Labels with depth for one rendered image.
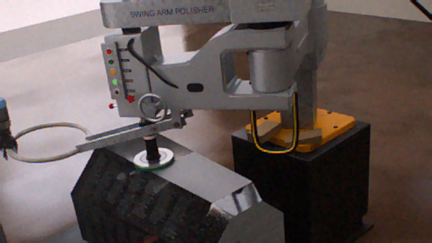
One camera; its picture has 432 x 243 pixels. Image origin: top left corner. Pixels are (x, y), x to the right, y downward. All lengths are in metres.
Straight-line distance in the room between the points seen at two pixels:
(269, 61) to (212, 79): 0.28
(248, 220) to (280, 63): 0.72
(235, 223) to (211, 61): 0.73
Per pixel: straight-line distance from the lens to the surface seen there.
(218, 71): 2.29
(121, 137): 2.67
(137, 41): 2.37
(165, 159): 2.68
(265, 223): 2.47
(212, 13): 2.21
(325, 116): 3.20
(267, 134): 2.91
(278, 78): 2.26
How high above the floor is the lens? 2.05
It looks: 25 degrees down
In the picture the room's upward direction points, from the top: 9 degrees counter-clockwise
